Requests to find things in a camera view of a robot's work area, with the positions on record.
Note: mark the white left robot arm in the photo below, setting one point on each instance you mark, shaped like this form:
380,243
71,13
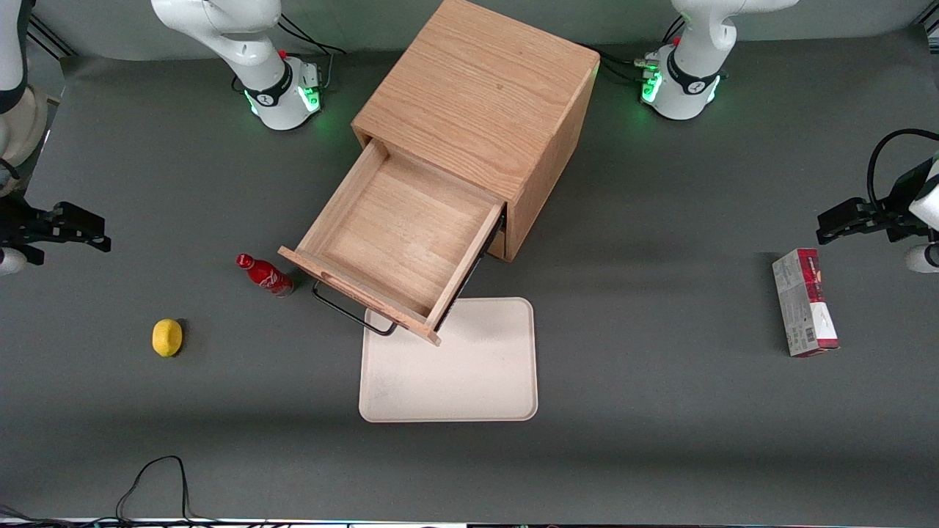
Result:
682,106

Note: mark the wooden box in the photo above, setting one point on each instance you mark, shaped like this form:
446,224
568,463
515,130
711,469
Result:
396,235

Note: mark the wooden cabinet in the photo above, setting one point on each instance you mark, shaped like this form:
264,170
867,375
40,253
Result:
477,95

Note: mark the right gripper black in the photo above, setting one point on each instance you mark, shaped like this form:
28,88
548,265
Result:
16,223

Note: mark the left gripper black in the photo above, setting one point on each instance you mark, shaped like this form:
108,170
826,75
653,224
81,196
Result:
896,213

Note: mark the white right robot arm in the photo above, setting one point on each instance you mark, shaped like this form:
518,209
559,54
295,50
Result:
282,114

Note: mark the red cola bottle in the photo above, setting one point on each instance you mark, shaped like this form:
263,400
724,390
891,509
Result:
265,277

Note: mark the red white carton box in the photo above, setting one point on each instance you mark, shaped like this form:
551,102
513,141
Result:
805,304

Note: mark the white rectangular tray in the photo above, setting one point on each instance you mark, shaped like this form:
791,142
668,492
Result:
469,374

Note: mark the yellow lemon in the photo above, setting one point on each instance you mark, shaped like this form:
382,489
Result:
167,338

